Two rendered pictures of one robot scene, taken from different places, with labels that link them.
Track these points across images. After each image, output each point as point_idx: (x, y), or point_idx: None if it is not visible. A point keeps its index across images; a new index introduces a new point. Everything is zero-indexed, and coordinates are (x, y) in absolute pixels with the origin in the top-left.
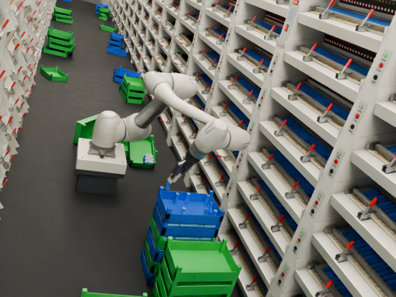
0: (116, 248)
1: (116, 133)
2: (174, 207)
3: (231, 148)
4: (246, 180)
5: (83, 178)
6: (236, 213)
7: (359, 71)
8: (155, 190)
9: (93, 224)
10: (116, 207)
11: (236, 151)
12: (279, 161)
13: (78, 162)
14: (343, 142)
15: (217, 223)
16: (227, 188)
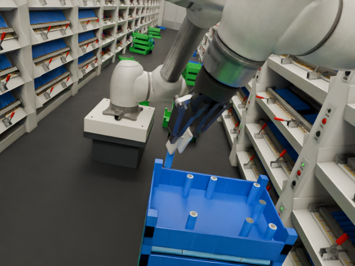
0: (103, 251)
1: (136, 88)
2: (181, 205)
3: (339, 48)
4: (337, 161)
5: (97, 144)
6: (309, 221)
7: None
8: (190, 165)
9: (90, 206)
10: (133, 184)
11: (307, 114)
12: None
13: (85, 122)
14: None
15: (274, 257)
16: (293, 172)
